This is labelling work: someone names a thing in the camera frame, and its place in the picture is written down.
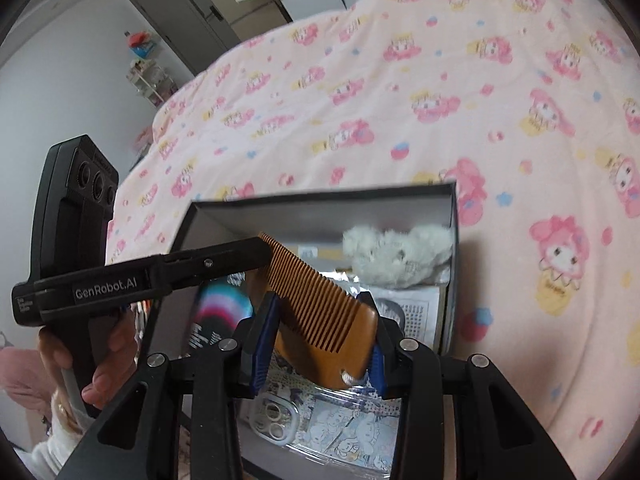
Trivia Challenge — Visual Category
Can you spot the tan wooden cabinet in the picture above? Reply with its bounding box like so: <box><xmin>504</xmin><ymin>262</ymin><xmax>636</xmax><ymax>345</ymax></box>
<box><xmin>207</xmin><ymin>0</ymin><xmax>296</xmax><ymax>43</ymax></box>

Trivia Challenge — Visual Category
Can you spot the white storage rack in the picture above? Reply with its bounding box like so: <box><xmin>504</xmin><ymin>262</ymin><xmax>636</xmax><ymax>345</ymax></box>
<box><xmin>125</xmin><ymin>57</ymin><xmax>178</xmax><ymax>108</ymax></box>

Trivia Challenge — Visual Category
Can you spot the brown wooden comb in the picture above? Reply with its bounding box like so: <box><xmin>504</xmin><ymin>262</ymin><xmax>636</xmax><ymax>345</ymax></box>
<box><xmin>257</xmin><ymin>231</ymin><xmax>381</xmax><ymax>391</ymax></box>

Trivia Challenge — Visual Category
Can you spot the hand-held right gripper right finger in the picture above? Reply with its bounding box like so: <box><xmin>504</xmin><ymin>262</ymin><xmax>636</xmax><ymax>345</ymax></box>
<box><xmin>356</xmin><ymin>290</ymin><xmax>576</xmax><ymax>480</ymax></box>

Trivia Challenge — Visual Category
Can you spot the red and blue toy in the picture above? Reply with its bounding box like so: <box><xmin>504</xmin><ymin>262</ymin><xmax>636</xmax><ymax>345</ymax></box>
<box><xmin>125</xmin><ymin>30</ymin><xmax>162</xmax><ymax>59</ymax></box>

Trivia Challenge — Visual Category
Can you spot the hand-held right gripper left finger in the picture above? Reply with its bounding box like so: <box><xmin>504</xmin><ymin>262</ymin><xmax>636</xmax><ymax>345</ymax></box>
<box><xmin>57</xmin><ymin>292</ymin><xmax>280</xmax><ymax>480</ymax></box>

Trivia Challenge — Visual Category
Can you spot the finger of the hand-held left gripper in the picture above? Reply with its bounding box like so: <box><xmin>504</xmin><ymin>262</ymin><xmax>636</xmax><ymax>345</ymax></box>
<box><xmin>159</xmin><ymin>237</ymin><xmax>272</xmax><ymax>292</ymax></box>

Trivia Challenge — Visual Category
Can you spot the black cardboard box container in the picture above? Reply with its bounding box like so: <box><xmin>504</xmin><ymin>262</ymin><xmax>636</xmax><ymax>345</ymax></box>
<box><xmin>147</xmin><ymin>182</ymin><xmax>458</xmax><ymax>480</ymax></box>

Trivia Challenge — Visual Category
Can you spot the pink cartoon printed blanket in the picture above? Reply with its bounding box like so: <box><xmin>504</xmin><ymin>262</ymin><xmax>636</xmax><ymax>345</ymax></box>
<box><xmin>105</xmin><ymin>0</ymin><xmax>640</xmax><ymax>480</ymax></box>

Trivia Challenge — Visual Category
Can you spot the black screen protector box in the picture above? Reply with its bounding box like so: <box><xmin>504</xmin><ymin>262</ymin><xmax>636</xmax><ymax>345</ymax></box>
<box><xmin>187</xmin><ymin>280</ymin><xmax>253</xmax><ymax>358</ymax></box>

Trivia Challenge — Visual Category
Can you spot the person's left hand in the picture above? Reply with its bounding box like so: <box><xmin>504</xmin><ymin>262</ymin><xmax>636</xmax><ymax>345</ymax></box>
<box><xmin>37</xmin><ymin>305</ymin><xmax>139</xmax><ymax>413</ymax></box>

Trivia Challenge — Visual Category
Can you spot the cartoon phone case package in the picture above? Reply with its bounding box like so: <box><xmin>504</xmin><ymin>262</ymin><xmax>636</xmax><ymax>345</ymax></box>
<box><xmin>372</xmin><ymin>285</ymin><xmax>442</xmax><ymax>353</ymax></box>

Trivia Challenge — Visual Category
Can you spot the grey door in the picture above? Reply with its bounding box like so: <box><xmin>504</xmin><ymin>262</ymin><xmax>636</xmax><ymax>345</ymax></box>
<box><xmin>129</xmin><ymin>0</ymin><xmax>241</xmax><ymax>76</ymax></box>

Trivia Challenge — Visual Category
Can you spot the white plush toy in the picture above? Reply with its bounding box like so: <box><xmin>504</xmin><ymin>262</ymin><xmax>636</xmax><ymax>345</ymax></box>
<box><xmin>342</xmin><ymin>222</ymin><xmax>456</xmax><ymax>291</ymax></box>

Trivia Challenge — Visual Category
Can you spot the pink fleece garment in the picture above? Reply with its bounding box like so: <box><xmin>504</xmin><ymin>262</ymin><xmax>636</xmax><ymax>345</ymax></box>
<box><xmin>0</xmin><ymin>347</ymin><xmax>51</xmax><ymax>411</ymax></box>

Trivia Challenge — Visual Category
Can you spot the clear cartoon phone case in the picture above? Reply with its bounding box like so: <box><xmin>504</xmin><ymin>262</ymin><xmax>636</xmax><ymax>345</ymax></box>
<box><xmin>242</xmin><ymin>390</ymin><xmax>401</xmax><ymax>476</ymax></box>

